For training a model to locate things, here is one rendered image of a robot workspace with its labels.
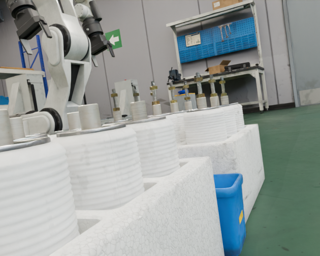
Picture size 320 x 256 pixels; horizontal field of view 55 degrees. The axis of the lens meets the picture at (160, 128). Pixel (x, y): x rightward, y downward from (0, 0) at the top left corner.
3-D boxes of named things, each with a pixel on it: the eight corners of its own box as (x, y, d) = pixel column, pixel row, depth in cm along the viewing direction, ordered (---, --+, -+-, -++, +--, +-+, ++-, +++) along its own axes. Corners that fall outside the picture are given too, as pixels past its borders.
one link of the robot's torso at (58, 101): (28, 136, 133) (37, 24, 123) (62, 131, 151) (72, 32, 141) (54, 146, 127) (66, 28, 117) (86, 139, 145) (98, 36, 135)
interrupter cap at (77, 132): (41, 142, 32) (40, 135, 32) (86, 133, 39) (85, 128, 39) (101, 135, 29) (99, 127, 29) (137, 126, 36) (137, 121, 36)
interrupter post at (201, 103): (197, 112, 70) (195, 98, 70) (197, 112, 73) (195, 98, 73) (208, 110, 70) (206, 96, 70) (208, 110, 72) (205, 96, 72)
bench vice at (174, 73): (175, 83, 566) (173, 69, 564) (184, 81, 558) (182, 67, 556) (166, 82, 529) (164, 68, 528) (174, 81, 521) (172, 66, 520)
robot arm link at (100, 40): (84, 55, 148) (76, 32, 149) (96, 57, 157) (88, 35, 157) (104, 42, 143) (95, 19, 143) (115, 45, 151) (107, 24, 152)
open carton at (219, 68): (213, 76, 573) (212, 65, 572) (232, 73, 547) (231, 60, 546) (205, 76, 550) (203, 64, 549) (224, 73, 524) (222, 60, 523)
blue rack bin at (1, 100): (-6, 108, 585) (-8, 97, 584) (12, 107, 618) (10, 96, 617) (11, 104, 561) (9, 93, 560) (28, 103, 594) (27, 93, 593)
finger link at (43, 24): (45, 37, 105) (38, 22, 106) (52, 38, 108) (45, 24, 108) (49, 34, 104) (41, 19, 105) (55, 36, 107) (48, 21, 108)
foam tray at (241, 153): (92, 223, 79) (81, 155, 78) (156, 182, 114) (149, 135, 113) (244, 228, 62) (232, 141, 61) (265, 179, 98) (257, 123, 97)
